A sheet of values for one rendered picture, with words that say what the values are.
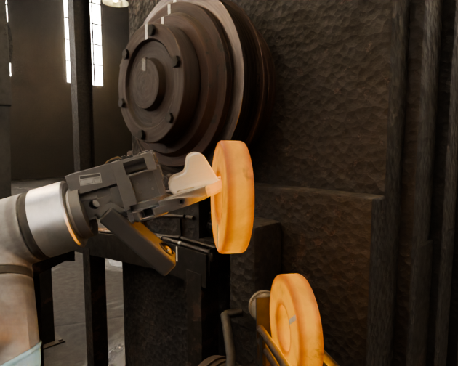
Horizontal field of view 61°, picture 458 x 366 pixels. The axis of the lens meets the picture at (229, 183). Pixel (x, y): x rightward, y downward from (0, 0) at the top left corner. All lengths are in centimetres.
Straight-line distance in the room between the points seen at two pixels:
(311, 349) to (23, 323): 34
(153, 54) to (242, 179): 57
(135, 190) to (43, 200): 11
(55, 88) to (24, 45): 123
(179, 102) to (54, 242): 46
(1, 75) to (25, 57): 795
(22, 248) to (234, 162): 27
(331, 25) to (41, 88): 1085
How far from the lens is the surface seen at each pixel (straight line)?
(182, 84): 86
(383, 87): 84
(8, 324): 49
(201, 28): 93
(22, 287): 52
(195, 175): 50
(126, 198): 49
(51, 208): 50
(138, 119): 101
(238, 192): 46
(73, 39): 809
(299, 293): 56
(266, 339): 64
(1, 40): 365
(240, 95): 84
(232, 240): 48
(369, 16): 88
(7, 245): 52
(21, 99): 1134
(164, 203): 48
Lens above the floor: 98
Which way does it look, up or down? 6 degrees down
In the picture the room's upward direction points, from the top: straight up
